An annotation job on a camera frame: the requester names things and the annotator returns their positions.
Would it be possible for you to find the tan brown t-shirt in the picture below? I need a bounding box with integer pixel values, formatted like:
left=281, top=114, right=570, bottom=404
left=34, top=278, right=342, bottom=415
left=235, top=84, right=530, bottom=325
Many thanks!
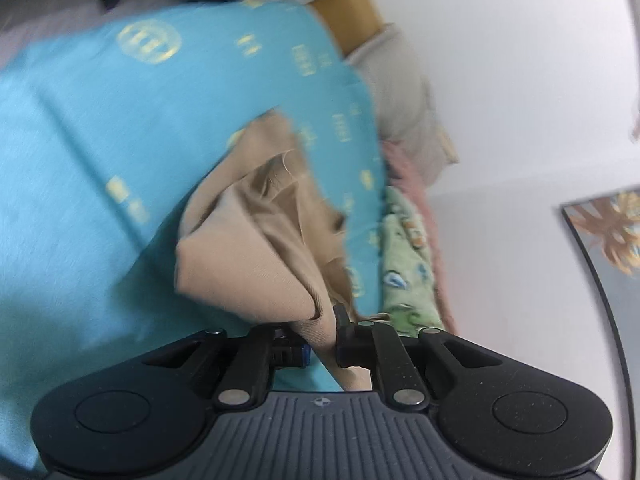
left=175, top=110, right=371, bottom=391

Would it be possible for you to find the green cartoon fleece blanket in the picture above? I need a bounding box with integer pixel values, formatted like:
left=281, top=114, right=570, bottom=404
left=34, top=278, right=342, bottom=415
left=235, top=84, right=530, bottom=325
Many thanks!
left=381, top=185, right=445, bottom=337

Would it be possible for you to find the pink fluffy blanket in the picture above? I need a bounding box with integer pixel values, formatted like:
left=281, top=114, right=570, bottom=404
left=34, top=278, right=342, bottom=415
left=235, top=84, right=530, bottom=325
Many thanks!
left=382, top=141, right=459, bottom=335

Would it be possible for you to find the teal smiley bed sheet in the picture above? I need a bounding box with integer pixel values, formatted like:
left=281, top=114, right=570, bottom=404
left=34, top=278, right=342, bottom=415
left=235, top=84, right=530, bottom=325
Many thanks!
left=1, top=1, right=385, bottom=478

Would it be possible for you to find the grey pillow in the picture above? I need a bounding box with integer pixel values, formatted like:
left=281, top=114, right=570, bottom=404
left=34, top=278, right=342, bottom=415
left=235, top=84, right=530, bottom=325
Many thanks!
left=347, top=23, right=459, bottom=186

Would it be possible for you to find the framed leaf wall picture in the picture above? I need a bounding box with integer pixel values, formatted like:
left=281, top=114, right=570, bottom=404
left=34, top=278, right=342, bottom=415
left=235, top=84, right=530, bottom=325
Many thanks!
left=561, top=188, right=640, bottom=474

